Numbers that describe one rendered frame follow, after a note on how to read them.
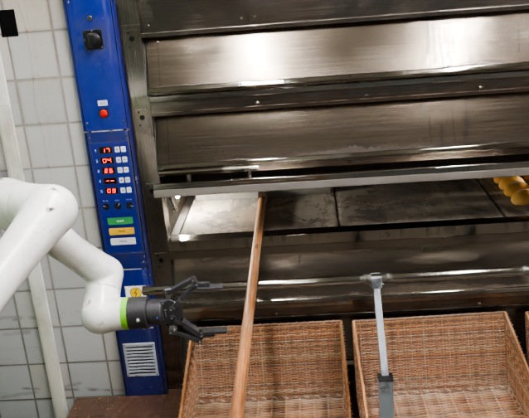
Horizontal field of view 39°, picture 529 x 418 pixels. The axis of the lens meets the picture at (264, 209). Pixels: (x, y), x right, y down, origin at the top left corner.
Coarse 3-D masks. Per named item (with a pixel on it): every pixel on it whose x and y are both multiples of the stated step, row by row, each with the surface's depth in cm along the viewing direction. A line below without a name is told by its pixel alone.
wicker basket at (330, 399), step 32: (192, 352) 272; (224, 352) 275; (256, 352) 275; (288, 352) 274; (192, 384) 267; (224, 384) 276; (256, 384) 275; (288, 384) 275; (320, 384) 274; (192, 416) 263; (224, 416) 267; (256, 416) 265; (288, 416) 264; (320, 416) 263
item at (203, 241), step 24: (504, 216) 266; (528, 216) 264; (192, 240) 268; (216, 240) 267; (240, 240) 267; (264, 240) 267; (288, 240) 266; (312, 240) 266; (336, 240) 265; (360, 240) 265
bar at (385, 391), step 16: (400, 272) 230; (416, 272) 229; (432, 272) 228; (448, 272) 228; (464, 272) 227; (480, 272) 227; (496, 272) 226; (512, 272) 226; (528, 272) 226; (144, 288) 234; (160, 288) 234; (224, 288) 232; (240, 288) 232; (272, 288) 232; (384, 336) 222; (384, 352) 220; (384, 368) 218; (384, 384) 215; (384, 400) 217; (384, 416) 218
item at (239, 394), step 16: (256, 224) 270; (256, 240) 255; (256, 256) 242; (256, 272) 231; (256, 288) 223; (240, 336) 194; (240, 352) 186; (240, 368) 178; (240, 384) 172; (240, 400) 166; (240, 416) 161
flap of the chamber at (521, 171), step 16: (528, 160) 258; (400, 176) 242; (416, 176) 241; (432, 176) 241; (448, 176) 241; (464, 176) 241; (480, 176) 240; (496, 176) 240; (512, 176) 240; (160, 192) 247; (176, 192) 247; (192, 192) 246; (208, 192) 246; (224, 192) 246
